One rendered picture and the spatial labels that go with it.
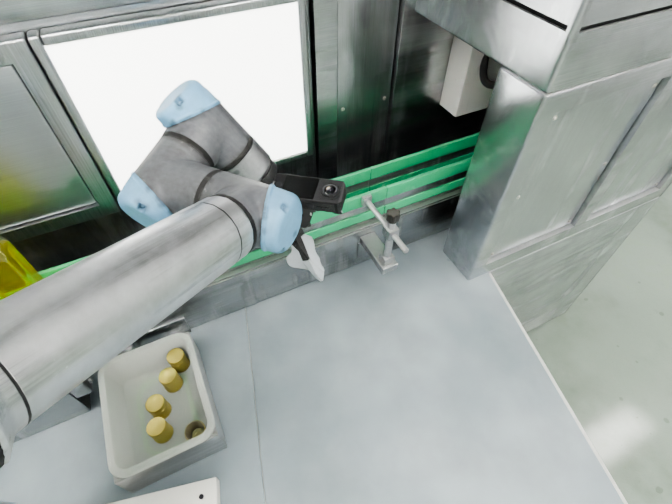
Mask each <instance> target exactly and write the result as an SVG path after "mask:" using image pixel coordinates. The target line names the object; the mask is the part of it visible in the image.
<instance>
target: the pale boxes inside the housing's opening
mask: <svg viewBox="0 0 672 504"><path fill-rule="evenodd" d="M483 56H484V54H483V53H481V52H479V51H478V50H476V49H475V48H473V47H472V46H470V45H468V44H467V43H465V42H464V41H462V40H460V39H459V38H457V37H456V36H454V38H453V43H452V48H451V52H450V57H449V62H448V66H447V71H446V76H445V81H444V85H443V90H442V95H441V99H440V105H441V106H442V107H443V108H445V109H446V110H447V111H448V112H450V113H451V114H452V115H453V116H454V117H458V116H461V115H464V114H468V113H471V112H474V111H478V110H481V109H485V108H487V107H488V104H489V101H490V98H491V94H492V91H493V89H489V88H486V87H484V86H483V84H482V83H481V81H480V75H479V72H480V64H481V61H482V58H483ZM501 66H502V65H500V64H499V63H497V62H495V61H494V60H492V59H491V58H489V62H488V69H487V76H488V79H489V80H490V81H496V78H497V75H498V72H499V69H500V67H501Z"/></svg>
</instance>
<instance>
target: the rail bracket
mask: <svg viewBox="0 0 672 504"><path fill-rule="evenodd" d="M361 205H362V207H365V206H368V207H369V209H370V210H371V211H372V213H373V214H374V215H375V217H376V218H377V219H378V220H379V222H380V223H381V224H382V226H383V231H382V234H383V235H384V236H385V238H386V241H385V245H384V244H383V243H382V241H381V240H380V239H379V237H378V236H377V235H376V233H375V232H372V233H369V234H366V235H364V236H361V237H360V242H359V243H358V246H357V258H360V257H363V256H365V255H369V256H370V258H371V259H372V261H373V262H374V264H375V265H376V266H377V268H378V269H379V271H380V272H381V274H382V275H383V274H386V273H388V272H391V271H393V270H396V269H397V267H398V263H397V261H396V260H395V256H394V255H393V254H392V252H391V251H392V245H393V240H394V241H395V242H396V244H397V245H398V246H399V248H400V249H401V250H402V251H403V253H407V252H408V251H409V249H408V248H407V247H406V245H405V244H404V243H403V242H402V240H401V239H400V238H399V228H398V227H397V225H396V223H397V222H399V221H400V210H397V209H395V208H392V209H388V210H387V212H386V220H385V219H384V217H383V216H382V215H381V214H380V212H379V211H378V210H377V209H376V207H375V206H374V205H373V204H372V195H371V194H367V195H364V196H362V198H361ZM387 221H388V223H387Z"/></svg>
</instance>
